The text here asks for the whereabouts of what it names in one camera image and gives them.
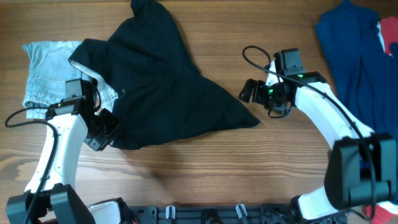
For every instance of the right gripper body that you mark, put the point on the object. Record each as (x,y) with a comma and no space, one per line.
(256,91)

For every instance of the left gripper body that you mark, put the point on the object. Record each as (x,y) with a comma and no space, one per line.
(101,130)

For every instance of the black shorts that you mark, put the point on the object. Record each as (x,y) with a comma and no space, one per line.
(156,90)

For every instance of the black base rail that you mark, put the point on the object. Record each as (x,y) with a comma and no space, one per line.
(217,214)

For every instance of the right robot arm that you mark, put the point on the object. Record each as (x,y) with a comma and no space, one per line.
(361,169)

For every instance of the blue garment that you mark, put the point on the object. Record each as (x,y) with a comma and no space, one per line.
(364,71)

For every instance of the folded light blue jeans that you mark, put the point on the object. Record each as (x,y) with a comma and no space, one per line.
(49,69)

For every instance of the red garment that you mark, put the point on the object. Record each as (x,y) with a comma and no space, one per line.
(388,30)

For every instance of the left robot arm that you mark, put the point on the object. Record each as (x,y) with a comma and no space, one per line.
(70,123)

